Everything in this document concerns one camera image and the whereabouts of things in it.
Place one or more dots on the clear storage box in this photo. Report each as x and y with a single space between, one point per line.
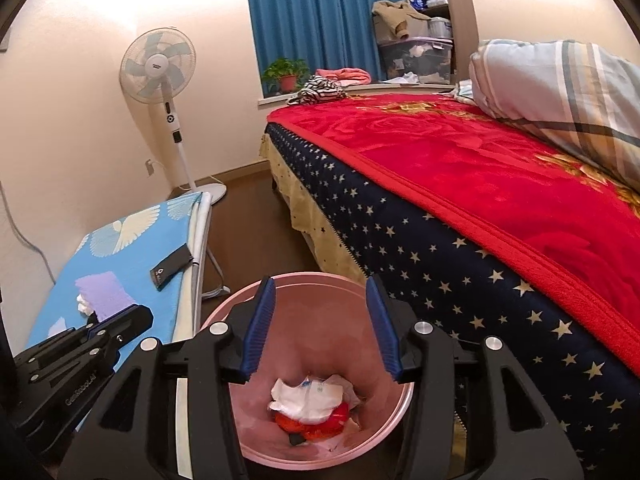
415 62

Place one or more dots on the white standing fan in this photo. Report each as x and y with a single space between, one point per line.
157 65

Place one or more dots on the red plastic bag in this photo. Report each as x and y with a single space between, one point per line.
330 422

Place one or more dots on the black packet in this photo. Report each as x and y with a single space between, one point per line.
172 267

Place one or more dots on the striped garment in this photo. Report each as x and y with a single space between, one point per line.
317 90

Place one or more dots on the white wall outlet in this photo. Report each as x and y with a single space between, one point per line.
150 167

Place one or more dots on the red floral blanket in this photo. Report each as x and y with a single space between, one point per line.
450 160

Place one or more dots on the potted green plant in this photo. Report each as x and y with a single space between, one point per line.
287 80

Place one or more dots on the beige coat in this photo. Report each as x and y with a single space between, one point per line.
400 20

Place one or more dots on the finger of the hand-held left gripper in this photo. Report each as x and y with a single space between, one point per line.
132 320
97 331

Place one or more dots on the pink folded clothes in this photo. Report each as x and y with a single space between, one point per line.
347 75

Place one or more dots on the blue mat with wing print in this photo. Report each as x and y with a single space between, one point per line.
135 255

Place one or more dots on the striped pillow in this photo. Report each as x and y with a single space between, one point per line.
550 85

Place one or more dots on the bed with star sheet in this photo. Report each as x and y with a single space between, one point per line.
450 280

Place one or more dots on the pink plastic bin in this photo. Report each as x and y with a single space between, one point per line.
250 425

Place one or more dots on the blue curtain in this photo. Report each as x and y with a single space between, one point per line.
320 15

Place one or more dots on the white tissue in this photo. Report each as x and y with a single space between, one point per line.
85 305

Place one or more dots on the white diaper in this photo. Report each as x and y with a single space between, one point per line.
305 400

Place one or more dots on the grey lidded container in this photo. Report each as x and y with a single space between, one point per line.
440 28

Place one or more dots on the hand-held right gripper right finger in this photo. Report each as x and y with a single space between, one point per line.
382 330

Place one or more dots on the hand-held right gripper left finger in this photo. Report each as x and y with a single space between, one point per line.
257 330

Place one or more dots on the white cloth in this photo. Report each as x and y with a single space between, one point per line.
402 78

